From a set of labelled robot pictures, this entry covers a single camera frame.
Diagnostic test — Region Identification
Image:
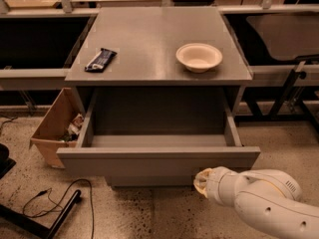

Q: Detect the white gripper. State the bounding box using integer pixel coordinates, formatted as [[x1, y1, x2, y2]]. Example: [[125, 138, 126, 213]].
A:
[[193, 166, 238, 206]]

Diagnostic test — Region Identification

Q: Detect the grey top drawer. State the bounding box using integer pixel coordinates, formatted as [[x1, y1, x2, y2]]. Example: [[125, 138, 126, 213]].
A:
[[58, 87, 260, 178]]

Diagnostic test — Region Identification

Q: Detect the grey drawer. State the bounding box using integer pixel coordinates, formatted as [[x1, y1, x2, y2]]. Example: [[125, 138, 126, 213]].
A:
[[58, 87, 260, 178], [106, 176, 194, 187]]

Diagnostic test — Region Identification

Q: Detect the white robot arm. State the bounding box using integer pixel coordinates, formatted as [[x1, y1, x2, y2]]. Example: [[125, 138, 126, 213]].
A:
[[193, 166, 319, 239]]

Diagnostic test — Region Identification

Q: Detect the grey bottom drawer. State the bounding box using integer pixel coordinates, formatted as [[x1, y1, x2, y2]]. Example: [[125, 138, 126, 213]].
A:
[[106, 176, 194, 187]]

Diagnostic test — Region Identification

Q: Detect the grey drawer cabinet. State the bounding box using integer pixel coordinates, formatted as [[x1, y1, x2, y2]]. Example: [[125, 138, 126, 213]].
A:
[[64, 6, 253, 188]]

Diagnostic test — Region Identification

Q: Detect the white paper bowl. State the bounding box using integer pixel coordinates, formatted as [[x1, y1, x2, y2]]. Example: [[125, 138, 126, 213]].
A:
[[175, 43, 222, 73]]

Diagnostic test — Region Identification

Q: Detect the cardboard box with trash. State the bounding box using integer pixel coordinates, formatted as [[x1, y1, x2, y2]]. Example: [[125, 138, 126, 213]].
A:
[[30, 88, 81, 168]]

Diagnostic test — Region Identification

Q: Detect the dark blue snack bar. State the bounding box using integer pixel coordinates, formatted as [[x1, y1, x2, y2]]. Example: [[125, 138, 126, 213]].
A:
[[85, 48, 117, 73]]

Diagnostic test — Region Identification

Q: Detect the black stand leg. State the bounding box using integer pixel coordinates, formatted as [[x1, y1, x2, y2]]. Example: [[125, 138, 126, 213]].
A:
[[0, 188, 83, 239]]

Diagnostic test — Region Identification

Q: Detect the black cable on floor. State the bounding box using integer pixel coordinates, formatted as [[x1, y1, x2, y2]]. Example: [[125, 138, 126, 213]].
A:
[[21, 178, 96, 239]]

